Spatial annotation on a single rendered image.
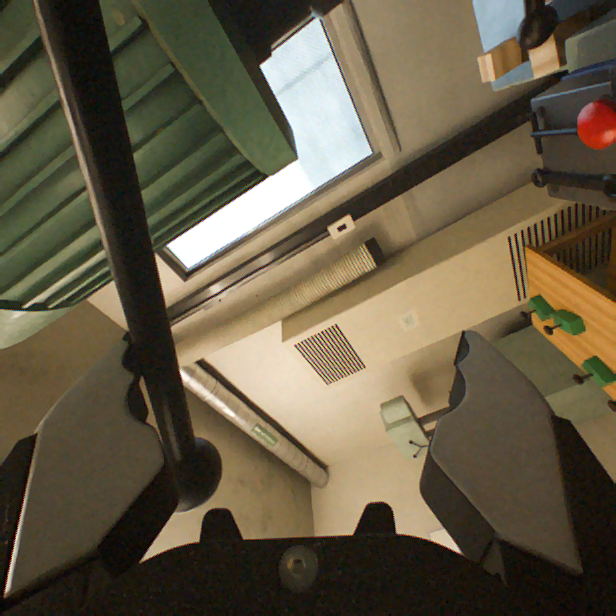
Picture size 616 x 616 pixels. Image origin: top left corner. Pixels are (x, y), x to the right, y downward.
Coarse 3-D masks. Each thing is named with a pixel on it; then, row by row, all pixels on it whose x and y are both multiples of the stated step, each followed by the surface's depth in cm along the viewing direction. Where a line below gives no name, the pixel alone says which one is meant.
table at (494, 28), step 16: (480, 0) 40; (496, 0) 37; (512, 0) 35; (608, 0) 26; (480, 16) 41; (496, 16) 38; (512, 16) 36; (592, 16) 28; (480, 32) 42; (496, 32) 40; (512, 32) 37; (528, 64) 37; (496, 80) 44; (512, 80) 41; (528, 80) 39
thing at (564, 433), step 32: (576, 448) 7; (576, 480) 6; (608, 480) 6; (576, 512) 6; (608, 512) 6; (608, 544) 5; (512, 576) 5; (544, 576) 5; (608, 576) 5; (544, 608) 4; (576, 608) 4; (608, 608) 4
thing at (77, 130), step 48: (48, 0) 6; (96, 0) 7; (48, 48) 7; (96, 48) 7; (96, 96) 7; (96, 144) 8; (96, 192) 8; (144, 240) 9; (144, 288) 10; (144, 336) 11; (192, 432) 14; (192, 480) 14
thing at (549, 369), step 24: (528, 336) 196; (528, 360) 186; (552, 360) 178; (552, 384) 169; (576, 384) 164; (384, 408) 199; (408, 408) 195; (552, 408) 174; (576, 408) 176; (600, 408) 179; (408, 432) 204; (432, 432) 221; (408, 456) 222
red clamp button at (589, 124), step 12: (588, 108) 19; (600, 108) 18; (612, 108) 18; (588, 120) 19; (600, 120) 19; (612, 120) 18; (588, 132) 20; (600, 132) 19; (612, 132) 18; (588, 144) 20; (600, 144) 19
